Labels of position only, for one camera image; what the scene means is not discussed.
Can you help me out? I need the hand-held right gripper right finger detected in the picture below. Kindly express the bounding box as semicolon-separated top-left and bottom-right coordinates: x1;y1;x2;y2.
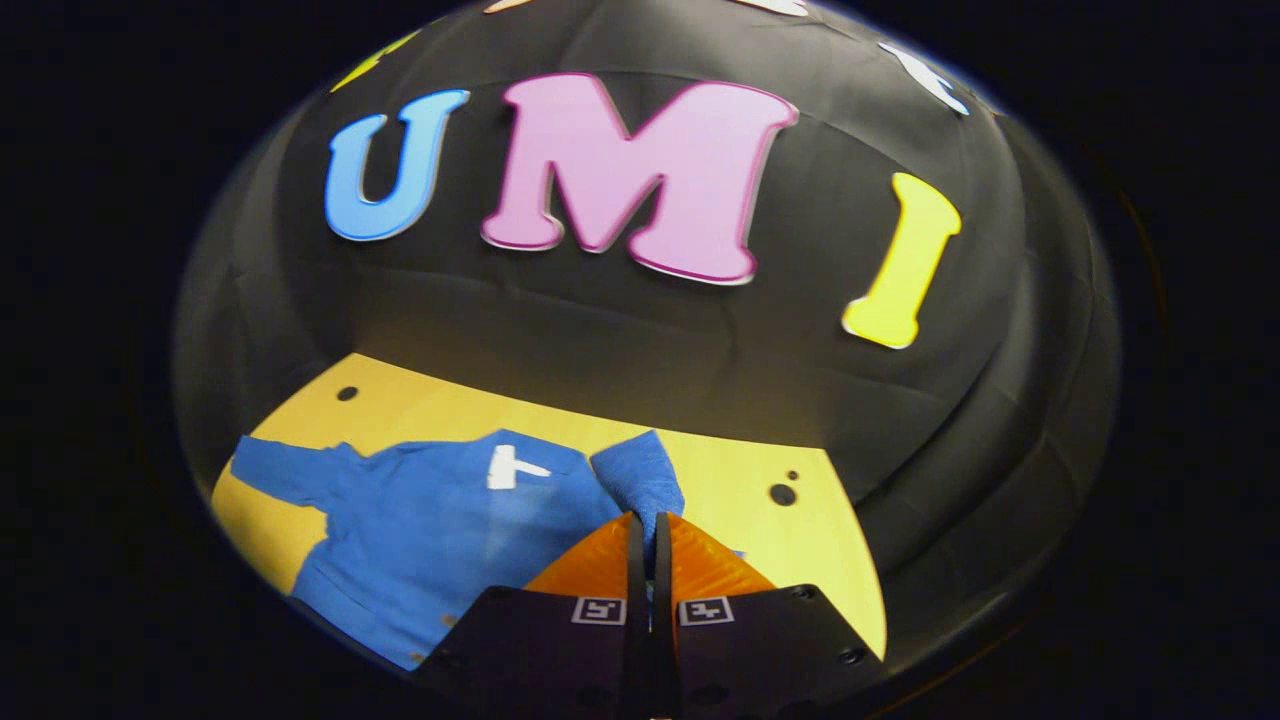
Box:
652;512;891;720

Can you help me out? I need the blue button shirt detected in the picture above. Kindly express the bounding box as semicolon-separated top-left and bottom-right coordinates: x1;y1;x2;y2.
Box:
228;428;746;671

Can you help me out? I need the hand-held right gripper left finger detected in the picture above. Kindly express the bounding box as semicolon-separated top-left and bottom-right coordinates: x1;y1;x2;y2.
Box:
415;512;651;720

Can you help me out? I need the black backdrop cloth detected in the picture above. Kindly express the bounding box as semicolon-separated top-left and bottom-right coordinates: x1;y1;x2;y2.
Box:
172;0;1121;681

